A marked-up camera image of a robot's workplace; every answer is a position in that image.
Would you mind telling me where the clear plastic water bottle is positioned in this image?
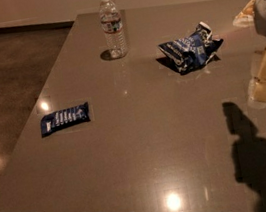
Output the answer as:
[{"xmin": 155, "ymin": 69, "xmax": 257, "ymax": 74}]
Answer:
[{"xmin": 99, "ymin": 0, "xmax": 128, "ymax": 59}]

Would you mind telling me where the pale snack bag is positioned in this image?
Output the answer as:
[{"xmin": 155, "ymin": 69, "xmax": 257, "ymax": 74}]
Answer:
[{"xmin": 233, "ymin": 0, "xmax": 255, "ymax": 28}]

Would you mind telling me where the crumpled blue chip bag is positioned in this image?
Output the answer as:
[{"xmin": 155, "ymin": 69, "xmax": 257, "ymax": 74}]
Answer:
[{"xmin": 158, "ymin": 21, "xmax": 224, "ymax": 74}]

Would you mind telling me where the flat blue snack packet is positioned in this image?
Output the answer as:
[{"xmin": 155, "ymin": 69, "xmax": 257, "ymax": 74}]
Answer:
[{"xmin": 40, "ymin": 103, "xmax": 91, "ymax": 137}]

